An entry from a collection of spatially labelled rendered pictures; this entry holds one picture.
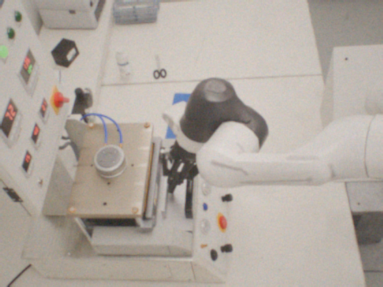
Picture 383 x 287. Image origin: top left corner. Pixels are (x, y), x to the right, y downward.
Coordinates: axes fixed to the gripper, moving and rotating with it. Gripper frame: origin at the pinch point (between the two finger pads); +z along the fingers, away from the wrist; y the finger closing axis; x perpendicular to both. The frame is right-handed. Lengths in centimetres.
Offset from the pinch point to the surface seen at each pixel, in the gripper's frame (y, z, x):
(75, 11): -42, 29, 89
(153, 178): -5.6, -1.3, -0.5
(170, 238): 1.0, 2.2, -14.7
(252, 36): 30, 18, 87
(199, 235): 9.9, 8.9, -9.5
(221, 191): 18.4, 17.6, 10.3
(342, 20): 114, 68, 186
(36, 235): -32.6, 21.7, -11.4
